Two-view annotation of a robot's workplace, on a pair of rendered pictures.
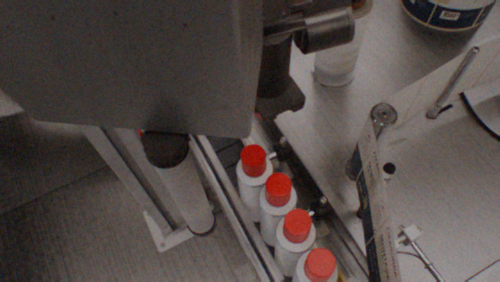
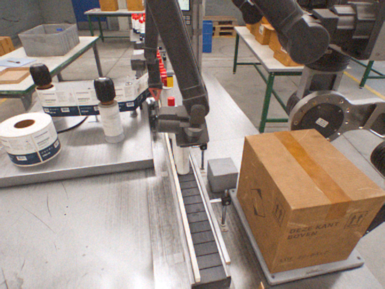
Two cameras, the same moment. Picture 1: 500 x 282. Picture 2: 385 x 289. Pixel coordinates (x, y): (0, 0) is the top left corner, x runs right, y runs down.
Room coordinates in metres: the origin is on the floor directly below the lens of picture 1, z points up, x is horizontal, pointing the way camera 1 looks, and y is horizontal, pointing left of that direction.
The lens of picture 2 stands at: (1.43, 0.39, 1.54)
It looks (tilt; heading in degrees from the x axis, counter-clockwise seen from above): 35 degrees down; 192
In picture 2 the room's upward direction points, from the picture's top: straight up
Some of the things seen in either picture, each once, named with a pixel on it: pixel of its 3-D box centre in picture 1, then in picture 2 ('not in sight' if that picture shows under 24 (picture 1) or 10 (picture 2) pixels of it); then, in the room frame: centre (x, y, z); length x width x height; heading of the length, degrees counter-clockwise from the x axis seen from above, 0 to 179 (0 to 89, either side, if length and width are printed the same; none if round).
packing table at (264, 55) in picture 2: not in sight; (271, 71); (-2.19, 0.75, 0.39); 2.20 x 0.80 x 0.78; 13
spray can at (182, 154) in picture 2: not in sight; (182, 150); (0.69, 0.19, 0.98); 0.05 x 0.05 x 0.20
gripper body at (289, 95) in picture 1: (267, 72); (154, 77); (0.33, -0.03, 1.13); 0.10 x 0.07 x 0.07; 23
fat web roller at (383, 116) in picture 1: (369, 145); (131, 100); (0.29, -0.19, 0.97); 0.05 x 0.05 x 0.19
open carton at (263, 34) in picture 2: not in sight; (270, 26); (-2.17, 0.63, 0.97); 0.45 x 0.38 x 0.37; 106
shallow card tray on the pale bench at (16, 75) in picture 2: not in sight; (12, 74); (-0.28, -1.55, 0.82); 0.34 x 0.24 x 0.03; 19
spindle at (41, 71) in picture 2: not in sight; (47, 92); (0.42, -0.58, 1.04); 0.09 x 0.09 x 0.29
